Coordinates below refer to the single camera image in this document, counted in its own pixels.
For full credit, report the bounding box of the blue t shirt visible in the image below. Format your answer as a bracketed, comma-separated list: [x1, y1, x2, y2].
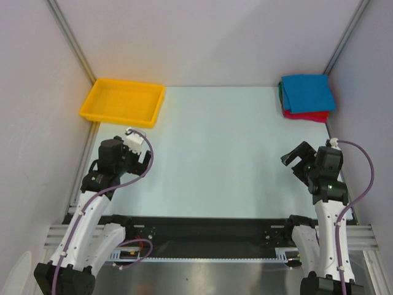
[281, 74, 336, 114]

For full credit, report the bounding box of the right aluminium corner post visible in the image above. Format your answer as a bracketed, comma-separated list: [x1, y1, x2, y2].
[323, 0, 372, 75]

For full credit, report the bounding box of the aluminium frame rail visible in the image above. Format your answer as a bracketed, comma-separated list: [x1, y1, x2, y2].
[44, 224, 378, 251]

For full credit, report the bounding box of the green folded t shirt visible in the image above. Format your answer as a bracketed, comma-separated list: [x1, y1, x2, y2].
[278, 81, 283, 106]

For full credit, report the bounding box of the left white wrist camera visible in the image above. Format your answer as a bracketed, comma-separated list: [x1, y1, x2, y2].
[123, 127, 146, 155]

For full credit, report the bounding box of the red folded t shirt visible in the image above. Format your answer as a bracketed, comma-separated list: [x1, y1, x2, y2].
[282, 110, 329, 120]

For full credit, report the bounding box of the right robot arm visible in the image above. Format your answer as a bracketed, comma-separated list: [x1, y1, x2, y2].
[281, 140, 365, 294]

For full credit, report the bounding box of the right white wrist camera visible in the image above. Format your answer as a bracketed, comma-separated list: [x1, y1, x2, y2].
[325, 138, 341, 151]

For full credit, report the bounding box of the yellow plastic tray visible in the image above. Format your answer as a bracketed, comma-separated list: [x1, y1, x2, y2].
[79, 79, 166, 128]

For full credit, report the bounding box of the grey slotted cable duct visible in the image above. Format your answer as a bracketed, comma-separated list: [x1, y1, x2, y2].
[106, 249, 301, 265]

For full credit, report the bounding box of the aluminium corner post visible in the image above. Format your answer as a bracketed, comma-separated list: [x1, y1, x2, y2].
[44, 0, 96, 85]
[323, 0, 372, 75]

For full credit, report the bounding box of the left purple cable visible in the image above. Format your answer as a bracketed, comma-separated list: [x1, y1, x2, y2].
[52, 128, 154, 295]

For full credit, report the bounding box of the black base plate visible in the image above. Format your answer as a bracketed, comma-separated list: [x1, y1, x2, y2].
[97, 214, 318, 260]

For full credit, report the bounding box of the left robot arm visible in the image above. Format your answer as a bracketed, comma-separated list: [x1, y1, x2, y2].
[34, 128, 154, 294]

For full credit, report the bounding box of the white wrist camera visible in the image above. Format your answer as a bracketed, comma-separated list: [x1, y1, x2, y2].
[123, 127, 146, 155]
[325, 138, 341, 151]

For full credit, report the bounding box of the left aluminium corner post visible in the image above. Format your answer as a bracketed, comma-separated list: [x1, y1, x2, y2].
[44, 0, 96, 85]

